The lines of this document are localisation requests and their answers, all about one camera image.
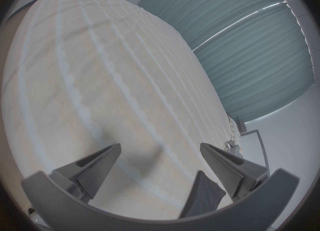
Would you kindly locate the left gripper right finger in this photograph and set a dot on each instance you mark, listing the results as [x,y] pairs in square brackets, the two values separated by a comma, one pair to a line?
[225,170]

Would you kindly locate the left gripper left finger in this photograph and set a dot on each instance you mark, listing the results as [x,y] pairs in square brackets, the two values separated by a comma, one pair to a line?
[97,168]

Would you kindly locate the black T-shirt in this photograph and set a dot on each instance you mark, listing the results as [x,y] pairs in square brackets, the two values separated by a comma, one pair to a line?
[202,195]

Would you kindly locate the bed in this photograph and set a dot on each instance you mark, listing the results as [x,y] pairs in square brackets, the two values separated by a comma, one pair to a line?
[112,74]

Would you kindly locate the white printed pillow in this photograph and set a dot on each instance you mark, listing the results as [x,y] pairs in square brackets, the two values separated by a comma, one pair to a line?
[235,132]

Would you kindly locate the grey bedside table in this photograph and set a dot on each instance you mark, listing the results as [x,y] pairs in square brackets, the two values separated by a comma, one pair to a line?
[241,124]

